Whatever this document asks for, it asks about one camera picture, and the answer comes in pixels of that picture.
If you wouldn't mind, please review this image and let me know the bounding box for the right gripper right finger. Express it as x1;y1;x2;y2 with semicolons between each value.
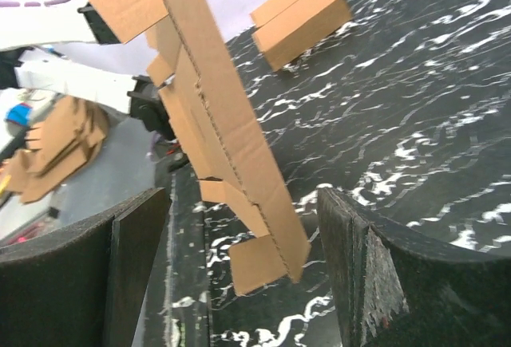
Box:
317;187;510;346

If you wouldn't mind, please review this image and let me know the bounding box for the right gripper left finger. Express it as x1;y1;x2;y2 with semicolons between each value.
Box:
1;188;170;346

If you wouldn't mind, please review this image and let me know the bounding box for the brown cardboard box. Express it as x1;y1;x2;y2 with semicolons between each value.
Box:
89;0;310;295
251;0;352;71

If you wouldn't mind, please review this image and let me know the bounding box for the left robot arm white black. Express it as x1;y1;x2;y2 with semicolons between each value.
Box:
1;2;176;140

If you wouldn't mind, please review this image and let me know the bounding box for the folded brown cardboard box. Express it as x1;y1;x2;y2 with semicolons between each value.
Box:
251;0;352;71

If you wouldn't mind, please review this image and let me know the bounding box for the stack of flat cardboard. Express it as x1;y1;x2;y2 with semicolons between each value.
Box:
1;96;109;203

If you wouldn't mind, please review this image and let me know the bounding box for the black base frame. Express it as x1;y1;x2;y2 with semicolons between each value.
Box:
133;160;209;346

